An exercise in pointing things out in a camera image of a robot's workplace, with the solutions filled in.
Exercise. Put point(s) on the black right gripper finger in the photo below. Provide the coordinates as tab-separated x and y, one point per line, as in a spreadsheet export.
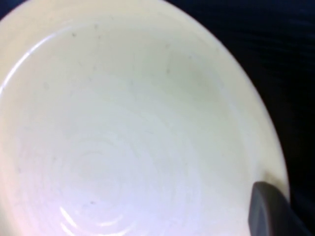
268	211

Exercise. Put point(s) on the yellow plate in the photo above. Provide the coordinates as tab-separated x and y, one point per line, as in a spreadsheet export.
123	110

